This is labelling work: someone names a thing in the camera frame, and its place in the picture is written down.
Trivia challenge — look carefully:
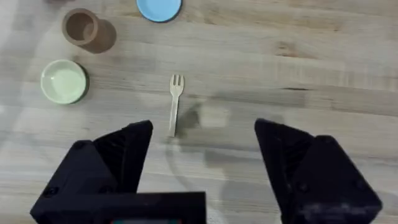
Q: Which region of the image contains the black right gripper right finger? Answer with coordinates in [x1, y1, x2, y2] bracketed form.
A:
[254, 118, 384, 224]

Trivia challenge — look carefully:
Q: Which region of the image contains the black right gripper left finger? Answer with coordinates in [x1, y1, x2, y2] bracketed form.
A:
[29, 119, 154, 224]

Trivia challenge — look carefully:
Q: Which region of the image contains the blue plate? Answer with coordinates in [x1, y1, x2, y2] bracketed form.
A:
[136, 0, 183, 24]

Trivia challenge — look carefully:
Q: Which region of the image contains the wooden fork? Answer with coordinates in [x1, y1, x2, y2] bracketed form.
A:
[168, 73, 185, 138]

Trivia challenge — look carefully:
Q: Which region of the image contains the pale green bowl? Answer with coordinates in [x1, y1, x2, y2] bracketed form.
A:
[40, 59, 90, 105]

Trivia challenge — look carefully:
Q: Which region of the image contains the brown cup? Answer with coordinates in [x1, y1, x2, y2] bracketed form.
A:
[61, 8, 118, 54]

